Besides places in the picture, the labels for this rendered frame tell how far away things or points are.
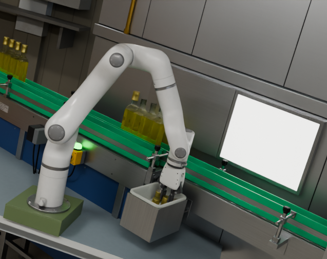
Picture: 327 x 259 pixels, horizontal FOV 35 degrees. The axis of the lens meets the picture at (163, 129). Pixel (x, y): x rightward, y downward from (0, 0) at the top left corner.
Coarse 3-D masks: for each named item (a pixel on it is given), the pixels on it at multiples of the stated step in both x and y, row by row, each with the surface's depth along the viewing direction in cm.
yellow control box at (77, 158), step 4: (72, 152) 252; (76, 152) 251; (80, 152) 253; (84, 152) 255; (72, 156) 253; (76, 156) 252; (80, 156) 254; (84, 156) 256; (72, 160) 253; (76, 160) 253; (80, 160) 255; (76, 164) 254
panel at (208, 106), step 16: (176, 80) 255; (192, 80) 250; (208, 80) 245; (192, 96) 251; (208, 96) 246; (224, 96) 241; (256, 96) 233; (192, 112) 252; (208, 112) 246; (224, 112) 241; (288, 112) 223; (192, 128) 252; (208, 128) 247; (224, 128) 242; (320, 128) 216; (192, 144) 253; (208, 144) 248; (304, 176) 221
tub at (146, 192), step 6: (144, 186) 227; (150, 186) 231; (156, 186) 235; (132, 192) 218; (138, 192) 224; (144, 192) 228; (150, 192) 232; (168, 192) 233; (144, 198) 214; (150, 198) 234; (180, 198) 224; (150, 204) 213; (156, 204) 212; (168, 204) 216
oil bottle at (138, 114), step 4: (136, 112) 252; (140, 112) 251; (144, 112) 252; (132, 116) 254; (136, 116) 253; (140, 116) 251; (132, 120) 254; (136, 120) 253; (140, 120) 252; (132, 124) 254; (136, 124) 253; (140, 124) 253; (132, 128) 254; (136, 128) 253; (132, 132) 255; (136, 132) 253
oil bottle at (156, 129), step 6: (156, 120) 246; (162, 120) 246; (150, 126) 248; (156, 126) 246; (162, 126) 247; (150, 132) 248; (156, 132) 246; (162, 132) 249; (150, 138) 248; (156, 138) 247
